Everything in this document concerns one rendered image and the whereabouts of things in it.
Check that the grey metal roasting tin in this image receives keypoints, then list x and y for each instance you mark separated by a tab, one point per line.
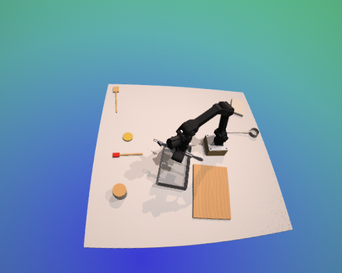
174	174

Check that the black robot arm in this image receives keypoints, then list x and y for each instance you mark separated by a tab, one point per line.
192	126

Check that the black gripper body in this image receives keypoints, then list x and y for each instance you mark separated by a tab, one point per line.
179	155

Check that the yellow flat disc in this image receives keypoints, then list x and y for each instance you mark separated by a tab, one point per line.
127	137

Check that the grey cylindrical container with orange lid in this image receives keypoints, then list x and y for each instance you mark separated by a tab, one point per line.
119	191

